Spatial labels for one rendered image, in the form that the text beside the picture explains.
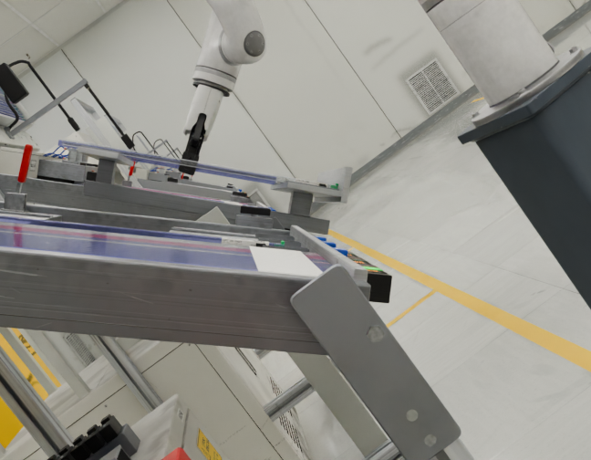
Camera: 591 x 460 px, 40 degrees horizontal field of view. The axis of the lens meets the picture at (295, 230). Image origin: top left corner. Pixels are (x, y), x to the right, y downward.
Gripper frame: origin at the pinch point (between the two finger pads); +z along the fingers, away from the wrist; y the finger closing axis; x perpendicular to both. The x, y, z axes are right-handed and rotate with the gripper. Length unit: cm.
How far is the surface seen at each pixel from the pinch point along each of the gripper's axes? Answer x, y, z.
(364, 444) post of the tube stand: 50, 3, 44
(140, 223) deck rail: -4.0, 26.8, 12.5
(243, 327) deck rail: 10, 95, 15
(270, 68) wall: 38, -709, -147
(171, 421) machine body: 10, 40, 39
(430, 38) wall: 193, -703, -232
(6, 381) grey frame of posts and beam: -18, 24, 44
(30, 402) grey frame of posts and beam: -13, 24, 46
